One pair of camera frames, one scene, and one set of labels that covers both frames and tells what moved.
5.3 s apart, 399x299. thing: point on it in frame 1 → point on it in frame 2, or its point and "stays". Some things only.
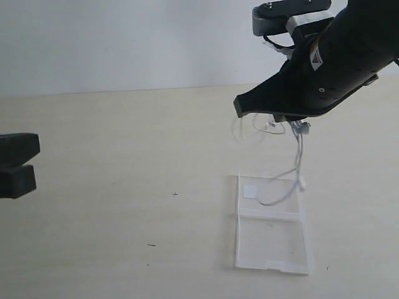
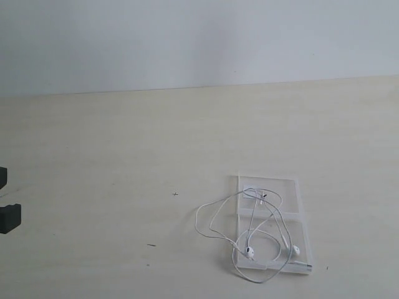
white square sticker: (250, 191) stays
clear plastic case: (271, 228) stays
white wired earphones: (301, 128) → (252, 221)
